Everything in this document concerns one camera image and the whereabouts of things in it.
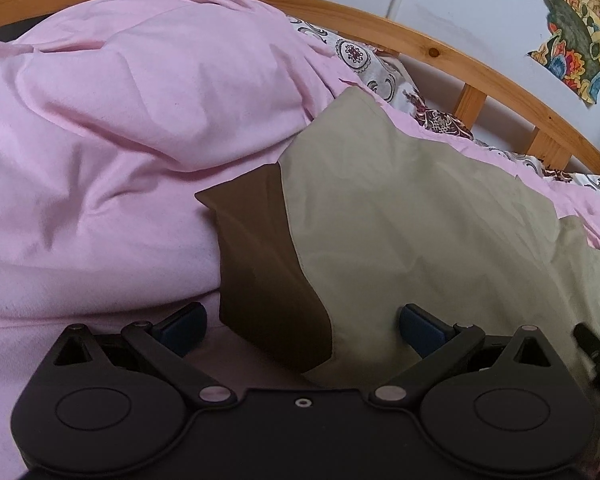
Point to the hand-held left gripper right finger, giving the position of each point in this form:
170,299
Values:
422,332

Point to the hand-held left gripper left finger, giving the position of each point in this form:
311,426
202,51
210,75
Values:
182,331

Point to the beige brown olive hooded jacket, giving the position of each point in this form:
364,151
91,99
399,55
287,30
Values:
405,220

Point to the pink quilt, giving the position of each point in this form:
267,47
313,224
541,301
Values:
105,135

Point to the floral patterned bed sheet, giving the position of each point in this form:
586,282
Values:
375,67

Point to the wooden bed frame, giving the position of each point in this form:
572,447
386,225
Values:
485,70

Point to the colourful landscape wall poster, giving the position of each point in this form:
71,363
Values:
577,30

